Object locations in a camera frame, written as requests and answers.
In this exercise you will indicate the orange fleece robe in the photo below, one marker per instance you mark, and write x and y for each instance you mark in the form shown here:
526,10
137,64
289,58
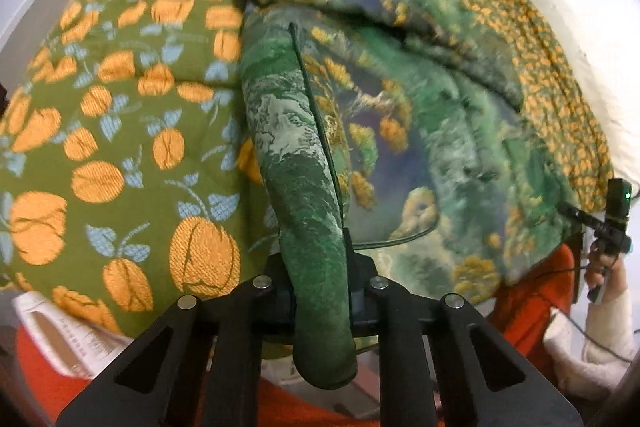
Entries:
530,302

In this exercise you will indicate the green landscape print jacket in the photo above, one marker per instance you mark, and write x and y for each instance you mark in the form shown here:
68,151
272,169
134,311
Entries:
440,132

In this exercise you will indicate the person's right forearm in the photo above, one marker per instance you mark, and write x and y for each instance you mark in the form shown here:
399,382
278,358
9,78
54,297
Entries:
612,327

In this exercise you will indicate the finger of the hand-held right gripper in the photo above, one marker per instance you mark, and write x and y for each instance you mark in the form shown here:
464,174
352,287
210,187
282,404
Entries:
582,216

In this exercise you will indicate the cream padded headboard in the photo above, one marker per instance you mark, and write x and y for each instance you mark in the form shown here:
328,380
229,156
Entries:
600,82

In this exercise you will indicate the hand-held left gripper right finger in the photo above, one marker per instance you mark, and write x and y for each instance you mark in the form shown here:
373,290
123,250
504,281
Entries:
362,289

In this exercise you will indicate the person's right hand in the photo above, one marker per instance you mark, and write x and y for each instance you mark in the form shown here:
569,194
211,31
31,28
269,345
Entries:
607,274

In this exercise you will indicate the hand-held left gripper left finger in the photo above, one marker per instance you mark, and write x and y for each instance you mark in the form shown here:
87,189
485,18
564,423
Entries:
275,289

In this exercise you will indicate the green quilt with orange fruits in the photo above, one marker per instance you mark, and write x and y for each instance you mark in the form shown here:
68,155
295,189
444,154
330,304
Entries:
125,107

